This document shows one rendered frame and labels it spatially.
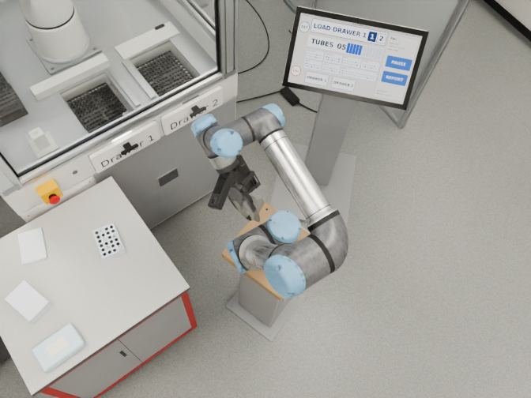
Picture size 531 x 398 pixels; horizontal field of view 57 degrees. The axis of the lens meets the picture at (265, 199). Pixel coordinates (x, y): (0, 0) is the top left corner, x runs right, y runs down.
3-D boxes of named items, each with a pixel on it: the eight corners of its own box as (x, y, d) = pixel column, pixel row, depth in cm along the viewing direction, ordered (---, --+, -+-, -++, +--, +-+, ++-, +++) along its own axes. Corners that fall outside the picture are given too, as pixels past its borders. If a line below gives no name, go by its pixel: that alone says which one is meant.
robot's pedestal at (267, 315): (304, 296, 258) (329, 243, 191) (271, 342, 247) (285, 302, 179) (259, 264, 265) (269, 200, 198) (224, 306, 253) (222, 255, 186)
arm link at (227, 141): (249, 119, 127) (233, 114, 136) (211, 137, 124) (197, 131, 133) (259, 146, 130) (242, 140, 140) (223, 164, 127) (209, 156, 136)
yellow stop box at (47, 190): (65, 197, 184) (58, 187, 178) (47, 206, 182) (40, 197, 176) (58, 187, 186) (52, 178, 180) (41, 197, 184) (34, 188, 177)
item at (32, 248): (47, 258, 181) (46, 257, 180) (24, 265, 179) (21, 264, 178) (42, 228, 186) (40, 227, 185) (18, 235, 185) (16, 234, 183)
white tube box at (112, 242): (126, 253, 184) (124, 249, 181) (104, 262, 182) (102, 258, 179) (115, 226, 189) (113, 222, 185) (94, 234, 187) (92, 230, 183)
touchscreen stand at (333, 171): (345, 230, 277) (400, 125, 187) (268, 214, 279) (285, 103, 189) (355, 158, 300) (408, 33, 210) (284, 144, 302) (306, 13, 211)
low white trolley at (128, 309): (201, 330, 247) (190, 287, 180) (90, 411, 227) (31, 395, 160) (141, 244, 266) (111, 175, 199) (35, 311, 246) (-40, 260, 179)
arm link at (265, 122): (374, 248, 125) (275, 92, 131) (340, 269, 122) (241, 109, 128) (358, 255, 136) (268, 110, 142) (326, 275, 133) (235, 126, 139)
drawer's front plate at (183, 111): (223, 103, 212) (222, 87, 202) (165, 136, 202) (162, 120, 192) (220, 101, 212) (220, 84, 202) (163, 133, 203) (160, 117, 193)
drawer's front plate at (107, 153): (160, 138, 201) (156, 122, 192) (97, 174, 192) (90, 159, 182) (158, 136, 202) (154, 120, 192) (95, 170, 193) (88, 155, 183)
